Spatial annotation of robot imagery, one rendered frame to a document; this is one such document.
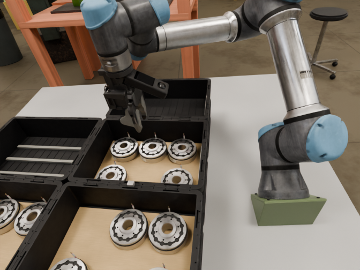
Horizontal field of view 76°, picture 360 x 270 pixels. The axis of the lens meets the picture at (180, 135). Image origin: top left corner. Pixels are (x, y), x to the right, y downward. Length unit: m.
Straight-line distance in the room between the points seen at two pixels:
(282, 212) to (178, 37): 0.60
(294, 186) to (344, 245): 0.24
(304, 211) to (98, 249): 0.60
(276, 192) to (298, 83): 0.32
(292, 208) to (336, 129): 0.26
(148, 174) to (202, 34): 0.48
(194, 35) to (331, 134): 0.46
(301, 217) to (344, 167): 1.34
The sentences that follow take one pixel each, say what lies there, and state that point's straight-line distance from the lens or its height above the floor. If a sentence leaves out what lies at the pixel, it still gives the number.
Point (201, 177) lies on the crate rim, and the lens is 0.65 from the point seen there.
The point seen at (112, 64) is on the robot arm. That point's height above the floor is 1.22.
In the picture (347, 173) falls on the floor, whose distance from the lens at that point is 2.12.
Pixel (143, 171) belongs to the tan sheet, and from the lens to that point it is 0.82.
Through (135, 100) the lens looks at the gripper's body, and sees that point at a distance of 0.65.
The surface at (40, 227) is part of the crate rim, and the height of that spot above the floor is 0.93.
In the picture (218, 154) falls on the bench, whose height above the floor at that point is 0.70.
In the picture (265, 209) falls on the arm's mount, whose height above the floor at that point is 0.80.
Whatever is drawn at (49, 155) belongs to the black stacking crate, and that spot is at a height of 0.83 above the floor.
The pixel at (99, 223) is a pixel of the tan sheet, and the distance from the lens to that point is 0.76.
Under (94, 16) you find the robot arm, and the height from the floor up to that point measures 1.33.
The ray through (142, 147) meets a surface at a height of 0.86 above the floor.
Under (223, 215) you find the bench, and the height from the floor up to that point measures 0.70.
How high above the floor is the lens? 1.45
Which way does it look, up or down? 42 degrees down
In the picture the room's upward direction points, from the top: 7 degrees counter-clockwise
